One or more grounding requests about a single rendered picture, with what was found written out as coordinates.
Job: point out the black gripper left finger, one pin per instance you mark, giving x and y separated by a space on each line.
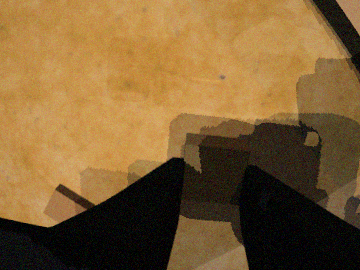
132 230

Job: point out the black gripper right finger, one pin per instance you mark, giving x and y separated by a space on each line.
283 230

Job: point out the tan flat rectangular block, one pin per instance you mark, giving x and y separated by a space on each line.
64 204

